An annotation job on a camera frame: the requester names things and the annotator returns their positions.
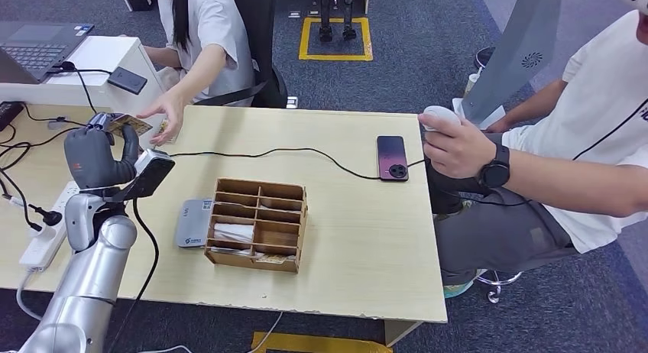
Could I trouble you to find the person's right hand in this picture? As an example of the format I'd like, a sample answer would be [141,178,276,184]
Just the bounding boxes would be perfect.
[485,116,514,134]

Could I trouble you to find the dark red smartphone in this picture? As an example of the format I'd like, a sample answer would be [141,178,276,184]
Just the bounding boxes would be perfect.
[376,134,410,183]

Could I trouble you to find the black plug with cable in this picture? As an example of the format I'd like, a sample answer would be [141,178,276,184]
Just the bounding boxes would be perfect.
[0,168,63,233]

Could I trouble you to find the black wrist watch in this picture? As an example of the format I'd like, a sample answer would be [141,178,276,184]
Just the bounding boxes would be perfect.
[477,141,511,189]

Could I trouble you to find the black box device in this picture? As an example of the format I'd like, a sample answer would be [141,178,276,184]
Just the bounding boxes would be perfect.
[0,101,24,132]

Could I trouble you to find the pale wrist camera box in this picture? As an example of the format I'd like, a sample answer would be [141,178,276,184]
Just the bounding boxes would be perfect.
[106,147,177,204]

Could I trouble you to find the black tangled desk cable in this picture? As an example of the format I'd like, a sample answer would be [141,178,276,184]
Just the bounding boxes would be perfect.
[0,105,87,172]

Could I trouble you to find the black headset cable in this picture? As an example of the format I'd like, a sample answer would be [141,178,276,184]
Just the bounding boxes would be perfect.
[572,98,648,162]

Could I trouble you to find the yellow floor tape square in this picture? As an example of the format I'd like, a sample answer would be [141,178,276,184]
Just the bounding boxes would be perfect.
[298,16,374,62]

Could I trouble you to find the patterned ID card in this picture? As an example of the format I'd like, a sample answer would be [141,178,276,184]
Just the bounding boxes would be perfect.
[107,113,154,138]

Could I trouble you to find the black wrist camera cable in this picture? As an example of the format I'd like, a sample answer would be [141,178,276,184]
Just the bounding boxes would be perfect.
[106,199,160,353]

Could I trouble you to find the white bottle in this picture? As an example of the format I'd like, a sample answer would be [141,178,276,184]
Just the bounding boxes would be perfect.
[464,66,482,96]

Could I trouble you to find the grey laptop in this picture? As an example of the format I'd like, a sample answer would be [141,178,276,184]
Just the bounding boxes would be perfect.
[0,20,96,85]

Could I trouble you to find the wooden compartment organizer box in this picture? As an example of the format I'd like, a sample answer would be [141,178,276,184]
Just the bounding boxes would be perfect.
[203,177,309,275]

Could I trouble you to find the black humanoid robot legs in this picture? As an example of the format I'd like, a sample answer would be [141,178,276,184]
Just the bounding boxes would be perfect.
[313,0,358,42]

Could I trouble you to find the white key card stack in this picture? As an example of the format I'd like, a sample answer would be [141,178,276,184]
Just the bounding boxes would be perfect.
[212,222,255,244]

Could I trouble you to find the white power strip cord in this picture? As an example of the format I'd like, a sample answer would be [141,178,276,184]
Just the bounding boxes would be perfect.
[15,268,43,322]

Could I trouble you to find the patterned card in organizer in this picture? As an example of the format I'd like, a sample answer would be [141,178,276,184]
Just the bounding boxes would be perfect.
[254,253,298,265]

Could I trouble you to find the white power strip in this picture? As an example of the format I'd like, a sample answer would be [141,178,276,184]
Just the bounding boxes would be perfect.
[18,180,82,270]

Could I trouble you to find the black power bank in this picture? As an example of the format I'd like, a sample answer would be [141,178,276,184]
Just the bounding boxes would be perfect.
[106,66,148,96]

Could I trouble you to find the grey floor stand panel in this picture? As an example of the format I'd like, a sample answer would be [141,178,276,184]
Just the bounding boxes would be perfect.
[452,0,565,131]

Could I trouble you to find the person's left hand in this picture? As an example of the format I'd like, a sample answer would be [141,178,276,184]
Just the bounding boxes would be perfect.
[135,89,187,147]
[417,112,498,180]

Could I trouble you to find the white handheld controller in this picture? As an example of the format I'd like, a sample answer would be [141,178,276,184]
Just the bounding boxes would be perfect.
[423,105,462,133]

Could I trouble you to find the white floor cable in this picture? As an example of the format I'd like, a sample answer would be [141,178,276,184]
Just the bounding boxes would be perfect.
[136,311,284,353]

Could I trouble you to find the grey card reader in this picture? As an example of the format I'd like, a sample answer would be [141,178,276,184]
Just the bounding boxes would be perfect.
[174,197,215,249]

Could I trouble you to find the person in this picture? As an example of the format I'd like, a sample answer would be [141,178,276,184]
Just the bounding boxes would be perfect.
[417,0,648,300]
[117,0,257,147]

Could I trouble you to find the patterned paper packet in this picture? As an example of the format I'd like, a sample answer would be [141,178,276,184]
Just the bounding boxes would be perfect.
[155,118,178,145]

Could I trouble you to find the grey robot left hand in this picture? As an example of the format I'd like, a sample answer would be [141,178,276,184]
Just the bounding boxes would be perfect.
[63,112,141,191]

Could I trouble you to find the black round seat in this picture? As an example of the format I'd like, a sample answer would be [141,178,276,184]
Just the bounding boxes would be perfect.
[475,46,497,70]

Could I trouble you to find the black phone charging cable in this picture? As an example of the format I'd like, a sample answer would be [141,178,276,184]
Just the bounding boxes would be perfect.
[169,147,427,180]

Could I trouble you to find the black office chair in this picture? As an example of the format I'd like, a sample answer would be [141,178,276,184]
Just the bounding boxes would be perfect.
[194,0,300,110]

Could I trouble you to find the black laptop power cable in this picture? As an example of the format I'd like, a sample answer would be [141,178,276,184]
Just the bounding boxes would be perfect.
[47,60,113,116]

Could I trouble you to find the chrome stool base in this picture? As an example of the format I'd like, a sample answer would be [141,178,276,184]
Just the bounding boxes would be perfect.
[475,270,523,305]

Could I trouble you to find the white raised counter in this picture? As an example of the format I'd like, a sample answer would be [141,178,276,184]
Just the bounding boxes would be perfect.
[0,35,168,149]

